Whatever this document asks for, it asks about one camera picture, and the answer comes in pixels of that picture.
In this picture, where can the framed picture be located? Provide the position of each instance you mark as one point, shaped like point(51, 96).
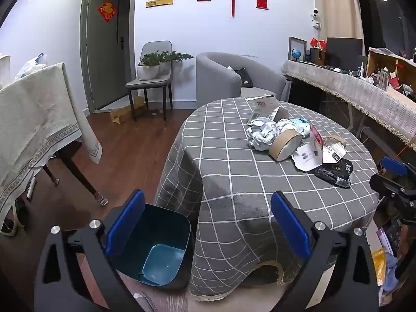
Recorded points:
point(297, 42)

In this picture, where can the small blue globe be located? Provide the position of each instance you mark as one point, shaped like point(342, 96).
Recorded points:
point(296, 53)

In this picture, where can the wooden crate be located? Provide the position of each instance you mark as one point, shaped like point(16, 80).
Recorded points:
point(377, 60)

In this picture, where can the black monitor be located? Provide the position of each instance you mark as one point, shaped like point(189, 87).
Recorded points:
point(344, 52)

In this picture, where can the light blue wrapper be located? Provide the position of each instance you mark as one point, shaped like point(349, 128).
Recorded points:
point(299, 123)

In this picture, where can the thin brown tape roll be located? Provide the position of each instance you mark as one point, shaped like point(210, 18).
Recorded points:
point(338, 138)

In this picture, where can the flat cardboard box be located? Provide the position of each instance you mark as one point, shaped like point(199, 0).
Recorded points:
point(125, 112)

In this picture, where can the large white paper ball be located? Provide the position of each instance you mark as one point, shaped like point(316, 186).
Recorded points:
point(261, 136)

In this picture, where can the white paper card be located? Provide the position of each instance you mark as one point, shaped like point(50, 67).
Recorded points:
point(305, 159)

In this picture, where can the beige curtain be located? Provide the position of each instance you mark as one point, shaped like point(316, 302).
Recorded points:
point(338, 6)

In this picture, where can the dark teal waste bin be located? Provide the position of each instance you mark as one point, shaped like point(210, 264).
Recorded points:
point(162, 234)

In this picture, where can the grey armchair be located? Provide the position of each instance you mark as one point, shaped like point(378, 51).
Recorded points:
point(217, 74)

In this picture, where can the black snack packet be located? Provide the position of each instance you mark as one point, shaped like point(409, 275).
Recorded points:
point(338, 170)

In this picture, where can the white security camera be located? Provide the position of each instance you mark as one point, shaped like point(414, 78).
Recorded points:
point(315, 14)

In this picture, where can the small crumpled white paper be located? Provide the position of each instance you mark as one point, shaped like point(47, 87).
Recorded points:
point(286, 125)

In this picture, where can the yellow packet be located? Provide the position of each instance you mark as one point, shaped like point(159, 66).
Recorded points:
point(378, 266)

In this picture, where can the grey door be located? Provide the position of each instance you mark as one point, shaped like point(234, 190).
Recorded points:
point(104, 55)

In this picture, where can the dark wooden table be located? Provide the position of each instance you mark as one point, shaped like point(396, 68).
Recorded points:
point(74, 169)

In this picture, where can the red white package card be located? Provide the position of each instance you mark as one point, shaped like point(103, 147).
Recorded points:
point(331, 152)

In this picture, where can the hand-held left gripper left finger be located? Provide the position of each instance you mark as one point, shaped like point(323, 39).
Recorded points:
point(125, 224)

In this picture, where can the white plastic bag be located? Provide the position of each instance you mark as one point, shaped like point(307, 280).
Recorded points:
point(31, 66)

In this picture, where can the red diamond door decoration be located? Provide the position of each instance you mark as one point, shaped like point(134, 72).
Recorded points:
point(107, 10)

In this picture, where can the black bag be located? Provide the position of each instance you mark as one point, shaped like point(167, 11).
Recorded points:
point(243, 78)

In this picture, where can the beige patterned tablecloth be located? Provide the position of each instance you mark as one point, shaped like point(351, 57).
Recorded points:
point(35, 113)

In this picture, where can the beige fringed counter cloth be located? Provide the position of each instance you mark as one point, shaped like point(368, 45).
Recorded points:
point(357, 94)

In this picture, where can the grey cardboard box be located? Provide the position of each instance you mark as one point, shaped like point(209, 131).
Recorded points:
point(266, 107)

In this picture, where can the small red flags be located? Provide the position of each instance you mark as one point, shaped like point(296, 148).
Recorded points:
point(318, 43)

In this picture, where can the white tube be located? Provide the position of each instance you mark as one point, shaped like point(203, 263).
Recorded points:
point(30, 190)

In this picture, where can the grey checked tablecloth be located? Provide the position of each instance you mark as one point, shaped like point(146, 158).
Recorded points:
point(234, 169)

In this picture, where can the brown speaker box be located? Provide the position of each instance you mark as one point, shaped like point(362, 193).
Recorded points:
point(318, 56)

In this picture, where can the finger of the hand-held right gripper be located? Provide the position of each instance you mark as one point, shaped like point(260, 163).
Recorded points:
point(394, 166)

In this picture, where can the wide brown tape roll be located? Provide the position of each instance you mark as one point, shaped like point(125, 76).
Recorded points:
point(286, 146)

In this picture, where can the potted green plant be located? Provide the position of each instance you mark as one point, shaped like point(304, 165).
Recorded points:
point(149, 71)

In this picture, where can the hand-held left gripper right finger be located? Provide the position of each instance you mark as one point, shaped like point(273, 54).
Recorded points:
point(291, 224)

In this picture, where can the grey dining chair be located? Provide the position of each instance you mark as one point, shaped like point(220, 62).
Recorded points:
point(146, 84)

